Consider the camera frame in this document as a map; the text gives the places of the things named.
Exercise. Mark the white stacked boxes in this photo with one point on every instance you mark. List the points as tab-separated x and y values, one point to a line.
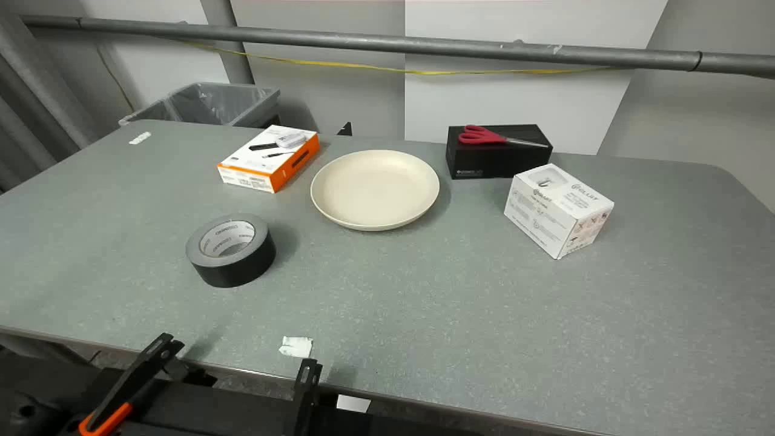
557	212

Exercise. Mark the long grey metal pole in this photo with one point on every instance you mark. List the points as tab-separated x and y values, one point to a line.
402	45

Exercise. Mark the grey vertical metal post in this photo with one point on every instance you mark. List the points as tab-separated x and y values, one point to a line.
229	56

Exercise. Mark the orange and white box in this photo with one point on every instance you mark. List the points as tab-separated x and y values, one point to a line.
270	159

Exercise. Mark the large grey plastic bin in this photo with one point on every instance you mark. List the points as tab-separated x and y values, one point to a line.
218	102

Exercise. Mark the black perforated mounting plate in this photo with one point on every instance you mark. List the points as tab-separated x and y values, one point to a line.
209	408

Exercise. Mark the white label on table edge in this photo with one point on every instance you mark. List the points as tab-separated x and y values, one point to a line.
352	402

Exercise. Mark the black rectangular box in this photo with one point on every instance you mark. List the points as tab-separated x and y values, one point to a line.
484	163

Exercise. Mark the cream round plate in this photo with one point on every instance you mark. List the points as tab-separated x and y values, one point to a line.
373	188

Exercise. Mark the black masking tape roll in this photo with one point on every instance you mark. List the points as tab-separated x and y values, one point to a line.
236	271

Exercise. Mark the white tape patch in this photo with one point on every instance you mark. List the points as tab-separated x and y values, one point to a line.
295	346
139	138

